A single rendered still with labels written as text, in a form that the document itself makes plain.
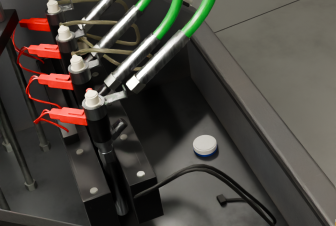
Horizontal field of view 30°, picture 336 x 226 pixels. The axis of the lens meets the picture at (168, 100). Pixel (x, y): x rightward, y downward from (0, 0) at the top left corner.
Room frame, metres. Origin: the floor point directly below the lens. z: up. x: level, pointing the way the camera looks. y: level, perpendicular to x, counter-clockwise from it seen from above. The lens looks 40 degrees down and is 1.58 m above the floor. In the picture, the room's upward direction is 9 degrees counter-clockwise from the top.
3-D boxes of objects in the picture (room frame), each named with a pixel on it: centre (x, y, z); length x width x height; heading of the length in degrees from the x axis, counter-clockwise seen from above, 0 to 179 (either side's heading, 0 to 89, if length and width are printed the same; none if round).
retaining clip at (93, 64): (0.68, 0.10, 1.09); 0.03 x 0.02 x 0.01; 104
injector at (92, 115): (0.60, 0.08, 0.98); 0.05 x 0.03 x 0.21; 104
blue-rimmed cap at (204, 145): (0.75, -0.05, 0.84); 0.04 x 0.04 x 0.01
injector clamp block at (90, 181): (0.72, 0.12, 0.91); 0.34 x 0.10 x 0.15; 14
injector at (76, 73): (0.68, 0.10, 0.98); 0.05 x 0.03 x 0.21; 104
